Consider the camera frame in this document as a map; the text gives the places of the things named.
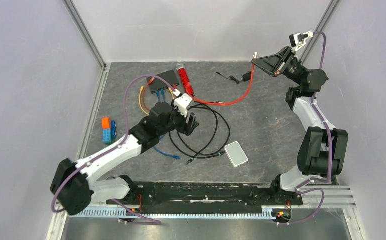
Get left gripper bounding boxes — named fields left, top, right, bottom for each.
left=158, top=99, right=199, bottom=136

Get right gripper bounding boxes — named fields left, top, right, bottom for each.
left=251, top=46, right=307, bottom=87

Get black power adapter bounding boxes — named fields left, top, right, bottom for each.
left=216, top=71, right=251, bottom=84

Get black cable teal collar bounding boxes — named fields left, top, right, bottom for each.
left=169, top=102, right=231, bottom=164
left=168, top=103, right=231, bottom=165

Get black network switch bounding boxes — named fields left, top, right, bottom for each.
left=146, top=69, right=180, bottom=95

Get white plastic box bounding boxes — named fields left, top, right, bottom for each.
left=224, top=141, right=248, bottom=168

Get short red ethernet cable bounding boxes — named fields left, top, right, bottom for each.
left=142, top=76, right=179, bottom=114

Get yellow ethernet cable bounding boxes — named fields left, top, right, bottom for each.
left=138, top=85, right=175, bottom=115

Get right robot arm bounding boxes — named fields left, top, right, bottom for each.
left=251, top=46, right=348, bottom=204

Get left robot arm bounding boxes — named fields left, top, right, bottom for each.
left=50, top=97, right=199, bottom=216

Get red glitter tube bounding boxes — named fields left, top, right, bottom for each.
left=176, top=63, right=195, bottom=97

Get blue orange toy bricks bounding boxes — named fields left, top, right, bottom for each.
left=101, top=117, right=117, bottom=145

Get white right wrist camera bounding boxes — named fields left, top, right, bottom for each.
left=289, top=31, right=314, bottom=52

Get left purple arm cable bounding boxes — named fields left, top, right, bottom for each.
left=51, top=74, right=180, bottom=226

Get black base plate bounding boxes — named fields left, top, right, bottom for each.
left=119, top=181, right=303, bottom=214

